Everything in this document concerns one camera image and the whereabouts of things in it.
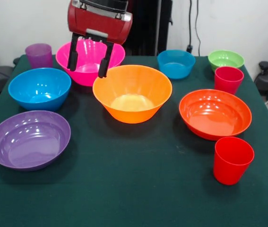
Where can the crimson cup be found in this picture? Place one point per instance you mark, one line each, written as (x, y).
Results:
(228, 80)

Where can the pink bowl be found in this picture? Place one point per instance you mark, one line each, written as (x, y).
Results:
(89, 73)

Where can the orange bowl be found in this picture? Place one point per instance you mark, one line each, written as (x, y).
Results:
(131, 87)

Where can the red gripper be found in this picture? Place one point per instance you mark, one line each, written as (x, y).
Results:
(96, 22)

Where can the dark green tablecloth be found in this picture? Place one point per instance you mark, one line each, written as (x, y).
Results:
(133, 165)

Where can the purple cup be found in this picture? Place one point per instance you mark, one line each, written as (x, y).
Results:
(39, 58)

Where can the small blue bowl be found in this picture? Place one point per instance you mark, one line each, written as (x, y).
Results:
(176, 66)

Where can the red cup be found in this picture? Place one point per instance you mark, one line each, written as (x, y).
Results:
(233, 163)

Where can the red-orange bowl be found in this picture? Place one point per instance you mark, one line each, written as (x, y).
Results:
(214, 113)

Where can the purple bowl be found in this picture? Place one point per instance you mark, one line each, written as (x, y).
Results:
(29, 142)

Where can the large blue bowl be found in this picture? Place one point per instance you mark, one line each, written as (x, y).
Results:
(39, 85)

